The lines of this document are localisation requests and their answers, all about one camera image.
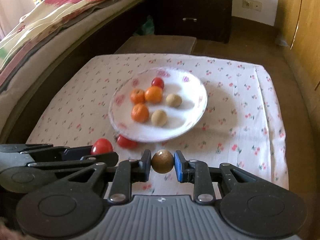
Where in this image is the cherry print tablecloth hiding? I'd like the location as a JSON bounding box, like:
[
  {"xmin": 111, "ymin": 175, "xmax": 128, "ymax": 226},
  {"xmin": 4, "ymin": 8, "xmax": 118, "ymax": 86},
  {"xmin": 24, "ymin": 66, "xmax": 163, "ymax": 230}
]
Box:
[{"xmin": 28, "ymin": 54, "xmax": 289, "ymax": 189}]

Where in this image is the white floral plate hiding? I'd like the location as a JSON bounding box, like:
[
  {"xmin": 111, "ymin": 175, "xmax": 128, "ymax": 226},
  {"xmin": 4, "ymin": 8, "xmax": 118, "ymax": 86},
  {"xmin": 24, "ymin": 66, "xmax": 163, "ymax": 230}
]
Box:
[{"xmin": 108, "ymin": 67, "xmax": 208, "ymax": 143}]

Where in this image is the small mandarin orange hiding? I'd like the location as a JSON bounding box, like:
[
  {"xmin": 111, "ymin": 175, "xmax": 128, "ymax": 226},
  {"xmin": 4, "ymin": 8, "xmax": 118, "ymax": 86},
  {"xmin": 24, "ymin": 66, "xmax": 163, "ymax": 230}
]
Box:
[{"xmin": 131, "ymin": 103, "xmax": 149, "ymax": 123}]

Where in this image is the floral bed blanket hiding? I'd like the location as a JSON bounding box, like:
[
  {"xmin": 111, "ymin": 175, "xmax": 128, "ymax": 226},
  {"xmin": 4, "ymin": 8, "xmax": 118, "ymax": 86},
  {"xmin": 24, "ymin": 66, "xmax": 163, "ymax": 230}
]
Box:
[{"xmin": 1, "ymin": 0, "xmax": 105, "ymax": 85}]

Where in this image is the wall power socket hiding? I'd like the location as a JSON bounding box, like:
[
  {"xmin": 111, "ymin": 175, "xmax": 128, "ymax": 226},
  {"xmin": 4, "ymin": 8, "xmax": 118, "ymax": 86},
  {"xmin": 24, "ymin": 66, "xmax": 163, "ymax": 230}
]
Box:
[{"xmin": 242, "ymin": 0, "xmax": 262, "ymax": 11}]

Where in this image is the wooden wardrobe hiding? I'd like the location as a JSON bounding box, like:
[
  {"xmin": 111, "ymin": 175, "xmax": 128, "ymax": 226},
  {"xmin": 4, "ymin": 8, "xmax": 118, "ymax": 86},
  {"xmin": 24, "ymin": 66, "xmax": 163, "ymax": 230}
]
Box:
[{"xmin": 275, "ymin": 0, "xmax": 319, "ymax": 132}]

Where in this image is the red tomato with stem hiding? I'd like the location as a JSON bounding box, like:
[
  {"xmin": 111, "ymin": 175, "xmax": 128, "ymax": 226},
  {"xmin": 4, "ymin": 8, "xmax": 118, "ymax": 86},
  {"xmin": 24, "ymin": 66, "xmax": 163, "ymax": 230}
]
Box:
[{"xmin": 117, "ymin": 134, "xmax": 138, "ymax": 149}]

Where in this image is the beige round fruit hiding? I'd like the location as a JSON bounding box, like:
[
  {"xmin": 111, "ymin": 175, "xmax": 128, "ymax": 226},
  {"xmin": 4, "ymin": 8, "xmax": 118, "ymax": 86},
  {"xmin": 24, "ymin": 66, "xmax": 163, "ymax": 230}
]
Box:
[{"xmin": 151, "ymin": 109, "xmax": 168, "ymax": 127}]

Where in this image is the beige longan fruit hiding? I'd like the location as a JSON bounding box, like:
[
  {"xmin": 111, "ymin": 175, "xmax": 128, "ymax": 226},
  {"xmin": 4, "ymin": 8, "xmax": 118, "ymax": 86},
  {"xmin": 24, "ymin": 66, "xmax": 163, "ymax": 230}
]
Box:
[{"xmin": 165, "ymin": 94, "xmax": 182, "ymax": 108}]

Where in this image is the brown wooden stool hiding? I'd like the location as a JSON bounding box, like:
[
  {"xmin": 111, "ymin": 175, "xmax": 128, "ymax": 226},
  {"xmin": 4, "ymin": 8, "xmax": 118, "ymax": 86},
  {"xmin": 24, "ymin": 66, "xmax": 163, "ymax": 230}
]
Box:
[{"xmin": 115, "ymin": 35, "xmax": 197, "ymax": 55}]

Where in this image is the brown round fruit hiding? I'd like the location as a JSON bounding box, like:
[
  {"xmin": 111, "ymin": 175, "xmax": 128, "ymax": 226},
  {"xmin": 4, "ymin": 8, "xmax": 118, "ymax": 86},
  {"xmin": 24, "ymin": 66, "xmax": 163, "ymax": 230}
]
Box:
[{"xmin": 151, "ymin": 149, "xmax": 174, "ymax": 174}]

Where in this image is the large orange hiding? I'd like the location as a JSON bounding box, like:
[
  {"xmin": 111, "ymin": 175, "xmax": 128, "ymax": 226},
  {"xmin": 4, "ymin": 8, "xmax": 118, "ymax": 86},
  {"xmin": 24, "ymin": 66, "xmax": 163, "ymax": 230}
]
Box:
[{"xmin": 144, "ymin": 86, "xmax": 163, "ymax": 103}]

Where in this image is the dark wooden nightstand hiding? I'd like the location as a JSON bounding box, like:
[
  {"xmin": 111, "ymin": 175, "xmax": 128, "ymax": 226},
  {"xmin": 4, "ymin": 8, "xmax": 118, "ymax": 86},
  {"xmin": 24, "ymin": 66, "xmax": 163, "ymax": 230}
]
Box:
[{"xmin": 145, "ymin": 0, "xmax": 232, "ymax": 43}]

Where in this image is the red cherry tomato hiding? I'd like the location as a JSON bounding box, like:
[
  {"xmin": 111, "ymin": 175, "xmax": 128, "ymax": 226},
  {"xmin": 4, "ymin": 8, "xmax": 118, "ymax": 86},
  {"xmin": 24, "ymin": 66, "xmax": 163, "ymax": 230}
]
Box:
[{"xmin": 151, "ymin": 77, "xmax": 164, "ymax": 89}]

